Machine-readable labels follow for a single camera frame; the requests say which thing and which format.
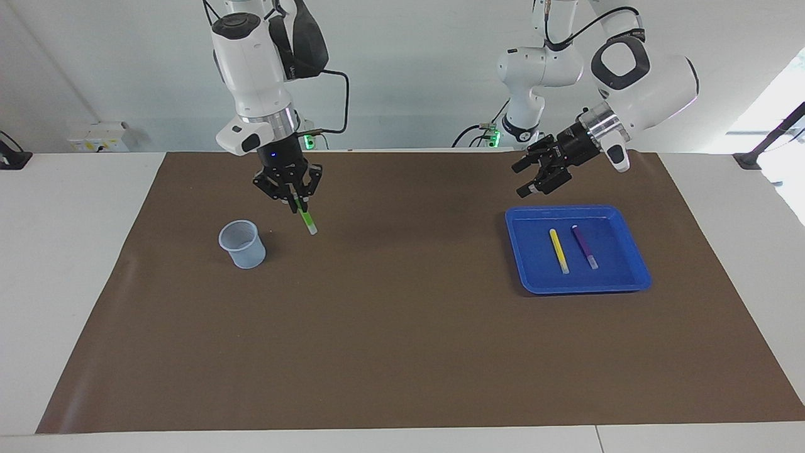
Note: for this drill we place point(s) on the translucent plastic cup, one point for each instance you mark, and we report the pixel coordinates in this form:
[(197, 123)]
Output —
[(242, 251)]

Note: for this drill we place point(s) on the yellow marker pen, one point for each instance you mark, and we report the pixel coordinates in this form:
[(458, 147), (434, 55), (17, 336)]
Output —
[(559, 251)]

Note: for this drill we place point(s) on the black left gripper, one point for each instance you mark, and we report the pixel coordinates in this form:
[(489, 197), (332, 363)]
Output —
[(578, 143)]

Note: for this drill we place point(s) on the black angled stand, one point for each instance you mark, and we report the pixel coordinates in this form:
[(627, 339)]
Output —
[(748, 160)]

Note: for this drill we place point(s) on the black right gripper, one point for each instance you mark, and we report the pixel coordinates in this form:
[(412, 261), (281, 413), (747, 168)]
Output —
[(283, 157)]

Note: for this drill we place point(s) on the black table clamp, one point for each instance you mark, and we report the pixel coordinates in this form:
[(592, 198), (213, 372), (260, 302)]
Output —
[(12, 160)]

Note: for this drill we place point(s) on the purple marker pen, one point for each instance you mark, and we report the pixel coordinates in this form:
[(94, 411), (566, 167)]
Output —
[(586, 248)]

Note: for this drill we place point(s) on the blue plastic tray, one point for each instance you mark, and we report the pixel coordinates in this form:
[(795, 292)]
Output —
[(597, 280)]

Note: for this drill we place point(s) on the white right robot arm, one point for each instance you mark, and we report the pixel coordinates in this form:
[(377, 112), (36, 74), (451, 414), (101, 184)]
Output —
[(251, 63)]

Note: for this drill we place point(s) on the green marker pen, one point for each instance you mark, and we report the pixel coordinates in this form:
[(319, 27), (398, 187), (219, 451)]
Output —
[(307, 220)]

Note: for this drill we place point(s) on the white wall socket box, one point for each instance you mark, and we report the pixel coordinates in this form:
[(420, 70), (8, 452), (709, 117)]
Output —
[(94, 135)]

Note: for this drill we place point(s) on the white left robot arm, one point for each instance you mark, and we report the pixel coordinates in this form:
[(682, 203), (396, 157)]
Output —
[(660, 82)]

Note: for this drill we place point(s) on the brown table mat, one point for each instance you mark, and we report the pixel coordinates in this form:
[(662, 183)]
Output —
[(402, 314)]

